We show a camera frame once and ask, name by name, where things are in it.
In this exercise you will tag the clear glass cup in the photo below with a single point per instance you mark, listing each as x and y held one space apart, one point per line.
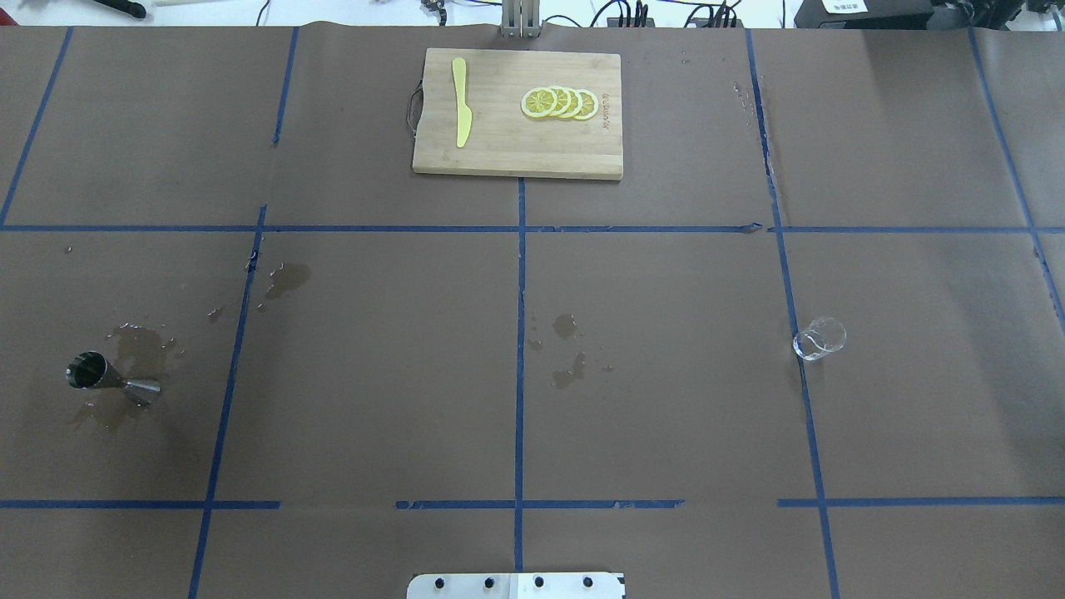
820 338

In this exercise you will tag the steel measuring jigger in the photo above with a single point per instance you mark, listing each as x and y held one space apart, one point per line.
91 370

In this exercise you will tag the bamboo cutting board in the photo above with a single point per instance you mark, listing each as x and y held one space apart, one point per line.
503 142

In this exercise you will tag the yellow plastic knife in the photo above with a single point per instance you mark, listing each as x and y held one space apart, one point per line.
464 113

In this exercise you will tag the lemon slice three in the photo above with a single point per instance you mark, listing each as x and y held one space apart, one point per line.
576 103

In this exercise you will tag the lemon slice four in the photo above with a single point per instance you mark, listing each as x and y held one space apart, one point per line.
590 105

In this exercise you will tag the aluminium frame post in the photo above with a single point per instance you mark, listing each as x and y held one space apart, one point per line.
520 19

